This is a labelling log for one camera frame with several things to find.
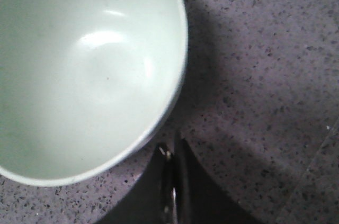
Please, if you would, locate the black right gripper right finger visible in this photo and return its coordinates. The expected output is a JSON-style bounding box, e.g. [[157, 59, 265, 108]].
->
[[174, 132, 260, 223]]

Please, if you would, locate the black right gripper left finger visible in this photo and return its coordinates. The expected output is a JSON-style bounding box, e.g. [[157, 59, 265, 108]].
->
[[97, 143, 174, 224]]

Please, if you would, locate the green bowl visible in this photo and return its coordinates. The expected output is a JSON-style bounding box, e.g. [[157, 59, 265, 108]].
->
[[1, 0, 188, 187]]

